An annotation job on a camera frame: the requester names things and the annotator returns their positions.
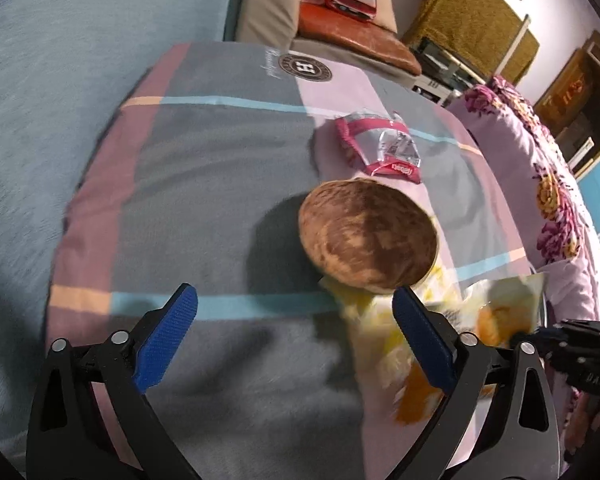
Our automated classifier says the yellow patterned cloth cover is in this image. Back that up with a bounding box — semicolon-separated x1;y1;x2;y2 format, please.
401;0;541;88

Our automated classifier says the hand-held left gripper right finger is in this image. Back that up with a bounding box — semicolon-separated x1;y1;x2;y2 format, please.
380;286;565;480

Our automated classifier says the yellow snack packet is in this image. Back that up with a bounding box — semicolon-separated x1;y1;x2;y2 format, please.
319;271;549;427

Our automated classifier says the beige sofa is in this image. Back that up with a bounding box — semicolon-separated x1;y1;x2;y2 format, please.
234;0;402;81

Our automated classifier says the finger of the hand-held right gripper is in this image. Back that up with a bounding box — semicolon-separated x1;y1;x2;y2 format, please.
510;320;600;361

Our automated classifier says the light blue bed sheet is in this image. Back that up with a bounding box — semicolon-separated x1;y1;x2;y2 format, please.
0;0;243;466

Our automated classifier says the striped plaid blanket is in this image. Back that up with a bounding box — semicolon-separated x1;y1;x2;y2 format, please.
42;41;548;480

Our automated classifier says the brown leather cushion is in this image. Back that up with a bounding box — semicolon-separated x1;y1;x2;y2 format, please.
297;1;424;79

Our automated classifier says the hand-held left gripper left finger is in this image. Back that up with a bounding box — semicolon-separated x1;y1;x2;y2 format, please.
26;282;203;480

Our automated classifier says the brown paper bowl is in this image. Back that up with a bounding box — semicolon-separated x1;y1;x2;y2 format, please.
298;179;439;294

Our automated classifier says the low media shelf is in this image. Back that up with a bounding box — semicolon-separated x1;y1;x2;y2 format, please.
409;39;488;107

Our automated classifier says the pink and clear plastic wrapper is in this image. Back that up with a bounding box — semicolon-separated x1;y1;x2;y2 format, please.
334;111;423;185

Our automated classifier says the wooden framed board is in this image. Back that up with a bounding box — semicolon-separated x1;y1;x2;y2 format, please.
534;30;600;171

